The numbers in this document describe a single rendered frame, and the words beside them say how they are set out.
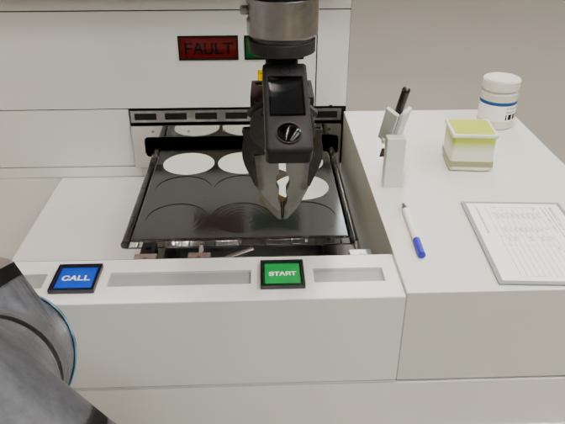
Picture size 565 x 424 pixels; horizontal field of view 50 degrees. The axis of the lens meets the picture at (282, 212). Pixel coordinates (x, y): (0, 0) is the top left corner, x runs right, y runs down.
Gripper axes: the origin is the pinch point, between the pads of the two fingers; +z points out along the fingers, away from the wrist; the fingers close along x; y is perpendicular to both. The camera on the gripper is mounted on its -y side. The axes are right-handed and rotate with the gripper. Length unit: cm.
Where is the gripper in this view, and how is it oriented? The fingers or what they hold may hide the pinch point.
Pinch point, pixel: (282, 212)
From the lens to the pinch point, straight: 72.8
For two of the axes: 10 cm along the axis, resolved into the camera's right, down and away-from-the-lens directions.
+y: -0.2, -5.0, 8.7
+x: -10.0, 0.1, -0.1
